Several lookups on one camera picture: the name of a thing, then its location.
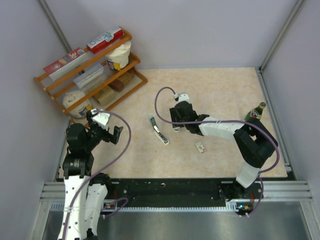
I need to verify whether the silver foil box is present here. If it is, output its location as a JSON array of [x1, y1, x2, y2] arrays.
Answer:
[[73, 63, 104, 89]]

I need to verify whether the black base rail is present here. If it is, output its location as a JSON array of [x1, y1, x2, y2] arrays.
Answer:
[[54, 177, 266, 208]]

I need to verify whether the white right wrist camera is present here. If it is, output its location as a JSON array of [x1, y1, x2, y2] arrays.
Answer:
[[173, 92, 190, 103]]

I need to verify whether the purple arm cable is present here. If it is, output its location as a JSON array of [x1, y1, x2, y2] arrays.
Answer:
[[154, 86, 280, 218], [61, 109, 133, 240]]

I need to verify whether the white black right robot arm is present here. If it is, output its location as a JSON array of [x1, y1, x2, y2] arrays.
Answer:
[[169, 101, 278, 198]]

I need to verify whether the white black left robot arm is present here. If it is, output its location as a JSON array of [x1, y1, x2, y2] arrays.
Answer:
[[57, 108, 123, 240]]

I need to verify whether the orange wooden shelf rack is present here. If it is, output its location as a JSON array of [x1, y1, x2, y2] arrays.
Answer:
[[34, 27, 148, 124]]

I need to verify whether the light blue stapler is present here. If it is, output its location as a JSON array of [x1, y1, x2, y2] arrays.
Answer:
[[148, 116, 169, 145]]

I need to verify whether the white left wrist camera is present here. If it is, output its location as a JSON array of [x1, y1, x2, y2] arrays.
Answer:
[[86, 108, 110, 130]]

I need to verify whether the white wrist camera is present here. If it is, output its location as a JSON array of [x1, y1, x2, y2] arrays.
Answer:
[[86, 108, 110, 130], [173, 92, 190, 103]]

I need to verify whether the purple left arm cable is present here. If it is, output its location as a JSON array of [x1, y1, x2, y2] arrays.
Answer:
[[61, 109, 133, 240]]

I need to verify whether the small white red packet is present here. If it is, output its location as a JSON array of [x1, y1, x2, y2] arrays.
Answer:
[[195, 142, 206, 153]]

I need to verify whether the brown cardboard box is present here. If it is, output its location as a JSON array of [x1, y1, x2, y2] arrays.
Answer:
[[93, 86, 116, 105]]

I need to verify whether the dark brown box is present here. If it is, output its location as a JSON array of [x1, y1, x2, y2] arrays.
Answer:
[[108, 72, 134, 92]]

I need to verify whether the white staple box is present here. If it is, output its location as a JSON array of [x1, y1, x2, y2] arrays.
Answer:
[[173, 127, 180, 133]]

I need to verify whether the red white foil box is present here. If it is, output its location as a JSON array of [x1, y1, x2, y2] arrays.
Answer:
[[86, 26, 124, 54]]

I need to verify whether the red white wrap box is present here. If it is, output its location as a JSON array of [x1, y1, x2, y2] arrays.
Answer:
[[43, 47, 90, 81]]

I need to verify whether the green glass bottle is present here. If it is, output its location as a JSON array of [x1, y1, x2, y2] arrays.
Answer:
[[244, 102, 267, 121]]

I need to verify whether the grey slotted cable duct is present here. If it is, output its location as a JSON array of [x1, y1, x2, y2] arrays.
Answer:
[[49, 199, 253, 213]]

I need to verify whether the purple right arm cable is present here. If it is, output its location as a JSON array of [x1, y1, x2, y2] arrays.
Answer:
[[154, 86, 280, 218]]

